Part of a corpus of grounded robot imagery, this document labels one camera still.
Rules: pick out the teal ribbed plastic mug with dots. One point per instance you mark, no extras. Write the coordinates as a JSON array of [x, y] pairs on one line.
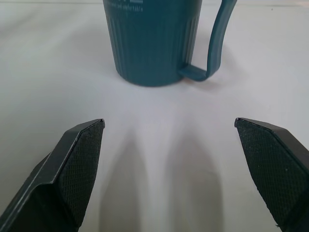
[[154, 48]]

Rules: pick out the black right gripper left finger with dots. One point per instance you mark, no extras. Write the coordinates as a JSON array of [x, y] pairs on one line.
[[70, 174]]

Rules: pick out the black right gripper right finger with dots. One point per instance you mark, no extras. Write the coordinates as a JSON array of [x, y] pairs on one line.
[[272, 174]]

